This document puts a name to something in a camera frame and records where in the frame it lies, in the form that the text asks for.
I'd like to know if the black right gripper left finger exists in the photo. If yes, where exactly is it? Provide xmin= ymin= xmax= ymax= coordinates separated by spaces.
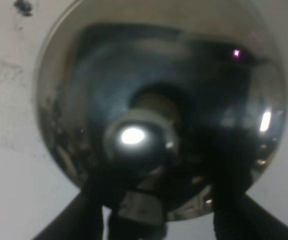
xmin=34 ymin=174 xmax=104 ymax=240

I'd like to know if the stainless steel teapot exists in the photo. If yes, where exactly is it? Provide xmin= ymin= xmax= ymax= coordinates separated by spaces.
xmin=35 ymin=0 xmax=287 ymax=222

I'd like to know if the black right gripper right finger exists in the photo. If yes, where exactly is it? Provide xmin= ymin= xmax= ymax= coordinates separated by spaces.
xmin=209 ymin=165 xmax=288 ymax=240

